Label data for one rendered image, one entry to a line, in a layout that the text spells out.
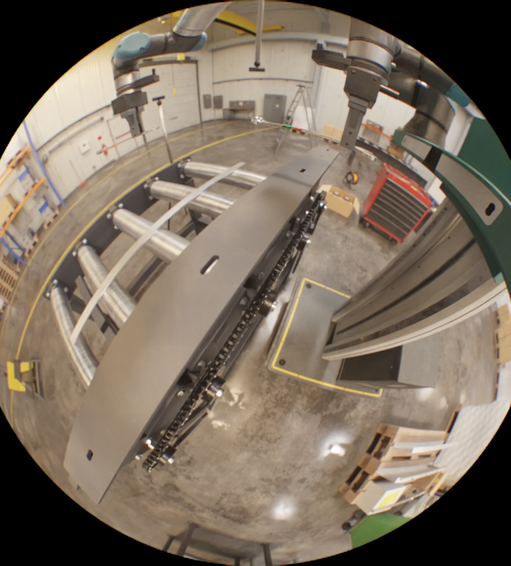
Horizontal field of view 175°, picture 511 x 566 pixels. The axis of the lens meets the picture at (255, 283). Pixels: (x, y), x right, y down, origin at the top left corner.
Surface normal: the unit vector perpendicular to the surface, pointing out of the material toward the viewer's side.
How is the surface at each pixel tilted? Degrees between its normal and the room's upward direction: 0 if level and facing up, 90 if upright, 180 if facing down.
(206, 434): 0
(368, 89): 90
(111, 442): 0
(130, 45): 90
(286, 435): 0
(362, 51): 90
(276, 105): 90
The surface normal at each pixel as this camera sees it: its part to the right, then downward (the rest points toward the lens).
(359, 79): -0.51, 0.75
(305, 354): 0.04, -0.47
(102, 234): 0.86, 0.46
